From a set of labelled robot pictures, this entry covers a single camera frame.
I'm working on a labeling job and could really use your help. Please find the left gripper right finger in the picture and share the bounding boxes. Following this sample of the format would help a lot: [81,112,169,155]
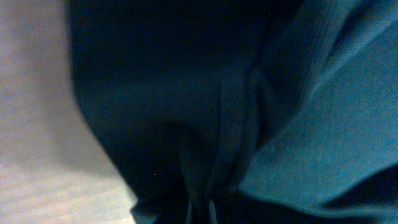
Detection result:
[208,199,224,224]

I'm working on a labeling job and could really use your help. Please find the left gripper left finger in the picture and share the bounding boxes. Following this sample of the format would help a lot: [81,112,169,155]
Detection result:
[178,200,193,224]

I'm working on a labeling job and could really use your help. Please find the black t-shirt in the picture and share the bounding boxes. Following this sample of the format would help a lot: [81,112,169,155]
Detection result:
[67,0,397,223]

